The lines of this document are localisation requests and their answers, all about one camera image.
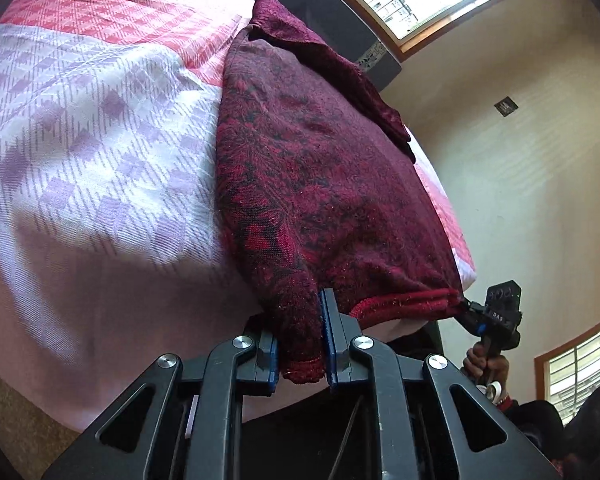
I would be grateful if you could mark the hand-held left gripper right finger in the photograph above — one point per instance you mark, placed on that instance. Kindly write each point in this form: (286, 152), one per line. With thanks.
(328, 340)

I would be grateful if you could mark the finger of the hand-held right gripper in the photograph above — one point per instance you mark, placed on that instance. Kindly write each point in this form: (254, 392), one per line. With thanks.
(472, 316)

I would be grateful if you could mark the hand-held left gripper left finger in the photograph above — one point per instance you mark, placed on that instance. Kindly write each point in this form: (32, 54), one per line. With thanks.
(273, 361)

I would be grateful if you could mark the maroon patterned knit garment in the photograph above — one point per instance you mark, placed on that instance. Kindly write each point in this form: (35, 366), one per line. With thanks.
(320, 185)

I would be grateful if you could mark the person's right forearm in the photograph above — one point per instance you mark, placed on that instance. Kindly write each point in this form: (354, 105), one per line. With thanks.
(530, 417)

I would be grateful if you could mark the person's right hand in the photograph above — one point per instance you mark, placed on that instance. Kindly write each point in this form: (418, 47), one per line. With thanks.
(497, 372)

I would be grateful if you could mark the small wooden framed window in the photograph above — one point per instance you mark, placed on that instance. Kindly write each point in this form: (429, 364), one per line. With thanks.
(580, 360)

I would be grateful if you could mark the person's dark clothing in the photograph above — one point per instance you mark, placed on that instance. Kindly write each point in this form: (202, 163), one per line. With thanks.
(592, 430)

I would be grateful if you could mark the pink white checked bed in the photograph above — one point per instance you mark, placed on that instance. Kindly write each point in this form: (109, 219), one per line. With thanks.
(105, 160)

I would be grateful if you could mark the dark wall switch plate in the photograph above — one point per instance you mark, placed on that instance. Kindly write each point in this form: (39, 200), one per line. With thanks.
(506, 106)

